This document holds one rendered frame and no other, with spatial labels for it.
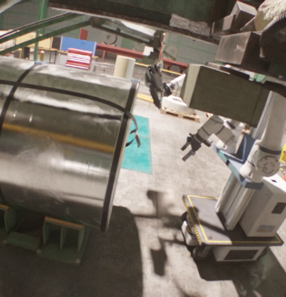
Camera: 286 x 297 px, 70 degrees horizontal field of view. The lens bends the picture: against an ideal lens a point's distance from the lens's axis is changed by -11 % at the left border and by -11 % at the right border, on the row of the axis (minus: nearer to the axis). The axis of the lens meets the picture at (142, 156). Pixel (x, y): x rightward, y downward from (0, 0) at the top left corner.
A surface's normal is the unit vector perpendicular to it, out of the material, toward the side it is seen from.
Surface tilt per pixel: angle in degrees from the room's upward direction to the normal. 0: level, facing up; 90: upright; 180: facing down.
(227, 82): 88
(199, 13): 90
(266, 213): 90
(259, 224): 90
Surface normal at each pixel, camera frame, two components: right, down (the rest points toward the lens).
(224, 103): -0.01, 0.40
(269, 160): -0.32, 0.41
